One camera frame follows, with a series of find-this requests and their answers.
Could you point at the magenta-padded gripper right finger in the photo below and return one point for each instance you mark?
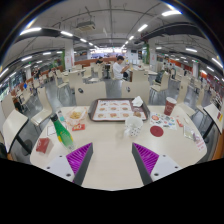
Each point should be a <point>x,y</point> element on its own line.
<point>148,159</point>

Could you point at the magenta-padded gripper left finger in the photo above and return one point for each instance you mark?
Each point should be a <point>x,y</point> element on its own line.
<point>78,158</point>

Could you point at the green drink bottle black cap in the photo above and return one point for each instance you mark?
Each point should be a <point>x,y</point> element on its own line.
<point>62,133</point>

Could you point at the flat round red coaster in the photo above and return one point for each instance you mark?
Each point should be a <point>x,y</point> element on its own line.
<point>156,131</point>

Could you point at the small red sauce packet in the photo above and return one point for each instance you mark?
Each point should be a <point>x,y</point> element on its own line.
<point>78,127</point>

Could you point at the white polka-dot mug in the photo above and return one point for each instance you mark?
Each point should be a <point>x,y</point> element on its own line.
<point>134,126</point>

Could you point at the red paper packet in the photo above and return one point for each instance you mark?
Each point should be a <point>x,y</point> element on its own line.
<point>43,145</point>

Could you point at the white printed card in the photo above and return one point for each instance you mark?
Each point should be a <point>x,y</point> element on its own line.
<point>51,130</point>

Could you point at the colourful printed flyer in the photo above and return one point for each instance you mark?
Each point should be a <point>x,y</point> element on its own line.
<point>165,120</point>

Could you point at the clear bag of fried snacks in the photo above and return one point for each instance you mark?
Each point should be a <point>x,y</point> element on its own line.
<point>76,115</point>

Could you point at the small clear sanitizer bottle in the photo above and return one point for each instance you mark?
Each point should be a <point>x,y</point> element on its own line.
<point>60,115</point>

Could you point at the clear plastic wrapper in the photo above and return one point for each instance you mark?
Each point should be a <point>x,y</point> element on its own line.
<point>189,132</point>

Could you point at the crumpled white napkin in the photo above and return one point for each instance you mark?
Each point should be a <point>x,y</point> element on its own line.
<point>137,101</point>

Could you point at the brown tray with paper liner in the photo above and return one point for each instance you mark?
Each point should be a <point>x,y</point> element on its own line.
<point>113,110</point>

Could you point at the beige side chair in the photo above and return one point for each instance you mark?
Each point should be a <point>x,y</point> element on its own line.
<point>42,106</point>

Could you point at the beige chair with round hole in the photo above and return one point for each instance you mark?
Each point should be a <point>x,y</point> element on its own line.
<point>90,94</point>
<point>136,90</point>

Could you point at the beige neighbouring table black edge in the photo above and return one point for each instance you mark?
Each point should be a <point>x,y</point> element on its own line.
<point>213,116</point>
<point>13,125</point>

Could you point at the group of beige chairs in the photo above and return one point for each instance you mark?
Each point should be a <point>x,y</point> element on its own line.
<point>163,81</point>

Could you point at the person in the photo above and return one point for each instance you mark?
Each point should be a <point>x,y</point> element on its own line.
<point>117,70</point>
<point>99,60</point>

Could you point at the ceiling air conditioner unit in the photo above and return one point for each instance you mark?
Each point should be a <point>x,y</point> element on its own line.
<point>86,26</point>

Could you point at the group of ceiling lights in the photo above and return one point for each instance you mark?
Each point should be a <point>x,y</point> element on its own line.
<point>171,13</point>

